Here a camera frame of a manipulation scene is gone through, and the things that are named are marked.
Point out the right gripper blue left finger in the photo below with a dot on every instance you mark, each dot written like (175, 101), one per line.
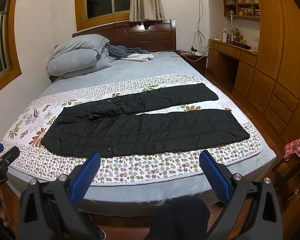
(82, 176)

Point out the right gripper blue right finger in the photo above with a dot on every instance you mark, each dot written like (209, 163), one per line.
(217, 175)

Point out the black quilted pants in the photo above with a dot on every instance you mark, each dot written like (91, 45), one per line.
(135, 124)

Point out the person's left hand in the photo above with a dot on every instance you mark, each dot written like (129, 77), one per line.
(3, 212)

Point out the person's dark trouser leg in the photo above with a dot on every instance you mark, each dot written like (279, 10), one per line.
(182, 218)

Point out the wood framed side window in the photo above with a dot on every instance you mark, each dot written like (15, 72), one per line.
(9, 62)

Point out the red plaid cloth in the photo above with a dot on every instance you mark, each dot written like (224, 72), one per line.
(298, 154)

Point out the grey-blue bed with sheet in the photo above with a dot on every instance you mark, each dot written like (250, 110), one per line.
(136, 185)

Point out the grey pillow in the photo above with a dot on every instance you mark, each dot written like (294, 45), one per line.
(73, 63)

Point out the wooden nightstand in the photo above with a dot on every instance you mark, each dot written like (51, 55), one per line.
(198, 62)

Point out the wooden desk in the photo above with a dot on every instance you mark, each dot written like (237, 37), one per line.
(231, 65)

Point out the dark grey and white blanket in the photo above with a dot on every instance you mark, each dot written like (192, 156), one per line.
(129, 54)

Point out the grey folded duvet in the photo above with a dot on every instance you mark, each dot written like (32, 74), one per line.
(91, 41)

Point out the dark wooden headboard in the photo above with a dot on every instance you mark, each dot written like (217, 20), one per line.
(150, 36)

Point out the beige curtain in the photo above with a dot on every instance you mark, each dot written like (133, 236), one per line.
(146, 10)

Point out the wooden wall shelf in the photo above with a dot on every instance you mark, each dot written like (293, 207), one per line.
(242, 10)

